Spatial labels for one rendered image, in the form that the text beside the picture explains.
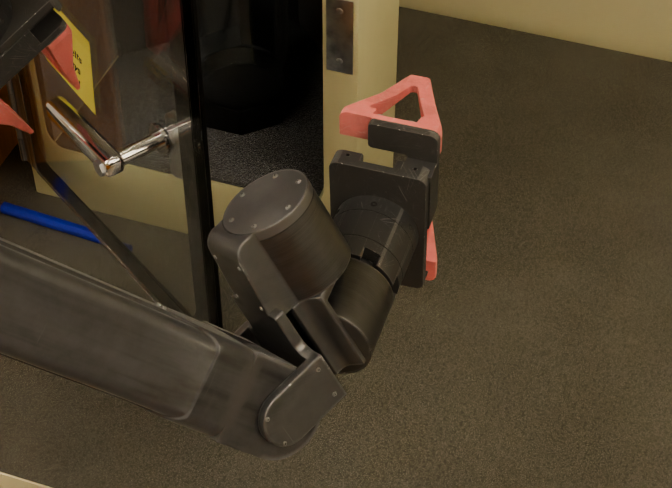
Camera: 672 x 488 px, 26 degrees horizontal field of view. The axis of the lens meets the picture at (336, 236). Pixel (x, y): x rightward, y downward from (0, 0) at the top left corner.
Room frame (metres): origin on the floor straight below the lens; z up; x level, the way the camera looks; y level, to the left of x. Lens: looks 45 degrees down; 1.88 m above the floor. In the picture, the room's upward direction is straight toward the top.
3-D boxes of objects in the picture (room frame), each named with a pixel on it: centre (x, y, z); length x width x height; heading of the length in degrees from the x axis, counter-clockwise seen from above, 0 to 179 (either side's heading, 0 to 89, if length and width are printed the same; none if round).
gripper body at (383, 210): (0.67, -0.02, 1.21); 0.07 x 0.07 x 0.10; 72
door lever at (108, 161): (0.80, 0.17, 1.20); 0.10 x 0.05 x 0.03; 37
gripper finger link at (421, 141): (0.74, -0.04, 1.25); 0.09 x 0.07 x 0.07; 162
